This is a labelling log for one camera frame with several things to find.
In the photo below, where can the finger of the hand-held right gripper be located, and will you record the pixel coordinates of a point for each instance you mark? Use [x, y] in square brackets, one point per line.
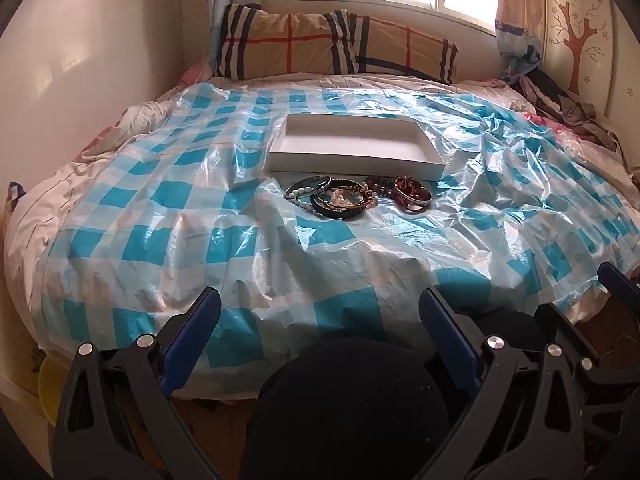
[562, 325]
[614, 279]

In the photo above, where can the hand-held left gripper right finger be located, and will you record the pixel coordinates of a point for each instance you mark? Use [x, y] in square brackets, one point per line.
[447, 335]

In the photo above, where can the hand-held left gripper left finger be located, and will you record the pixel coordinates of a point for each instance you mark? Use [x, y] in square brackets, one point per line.
[192, 330]

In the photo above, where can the wide silver bangle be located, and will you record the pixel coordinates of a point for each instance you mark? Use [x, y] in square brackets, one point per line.
[417, 207]

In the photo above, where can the black bangle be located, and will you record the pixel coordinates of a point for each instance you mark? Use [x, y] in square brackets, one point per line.
[332, 214]

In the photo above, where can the thin silver bangle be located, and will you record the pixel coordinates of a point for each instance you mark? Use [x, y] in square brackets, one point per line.
[320, 180]

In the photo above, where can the white cardboard box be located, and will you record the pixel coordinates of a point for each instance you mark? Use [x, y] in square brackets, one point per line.
[350, 142]

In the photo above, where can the blue checked plastic sheet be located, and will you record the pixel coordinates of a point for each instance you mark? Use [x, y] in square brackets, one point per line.
[200, 220]

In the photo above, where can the yellow basin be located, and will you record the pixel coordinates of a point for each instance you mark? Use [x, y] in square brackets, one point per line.
[47, 390]

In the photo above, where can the red printed plastic bag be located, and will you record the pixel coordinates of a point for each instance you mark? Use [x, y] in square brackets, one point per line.
[555, 127]

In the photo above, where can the pile of dark clothes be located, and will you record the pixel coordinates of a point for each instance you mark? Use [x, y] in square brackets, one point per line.
[555, 95]

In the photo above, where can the plaid cushion corner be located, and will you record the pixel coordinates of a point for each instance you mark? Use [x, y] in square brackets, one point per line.
[15, 195]

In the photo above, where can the white panel with tree decal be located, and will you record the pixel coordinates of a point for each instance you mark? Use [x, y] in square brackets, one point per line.
[575, 40]

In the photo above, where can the plaid pillow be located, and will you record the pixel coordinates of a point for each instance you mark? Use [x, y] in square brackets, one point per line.
[400, 50]
[270, 40]

